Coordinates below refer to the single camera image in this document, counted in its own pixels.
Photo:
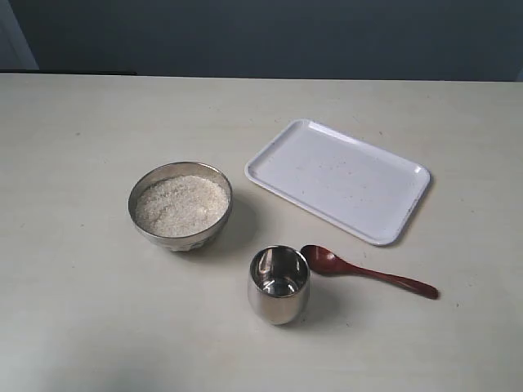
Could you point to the steel cup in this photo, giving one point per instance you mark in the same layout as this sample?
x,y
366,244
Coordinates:
x,y
279,280

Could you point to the dark red wooden spoon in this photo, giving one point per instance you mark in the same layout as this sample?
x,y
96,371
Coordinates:
x,y
324,262

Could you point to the steel bowl of rice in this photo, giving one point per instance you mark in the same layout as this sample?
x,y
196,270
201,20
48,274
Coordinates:
x,y
181,206

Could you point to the white rectangular tray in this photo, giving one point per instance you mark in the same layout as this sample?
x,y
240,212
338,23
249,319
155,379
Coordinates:
x,y
364,190

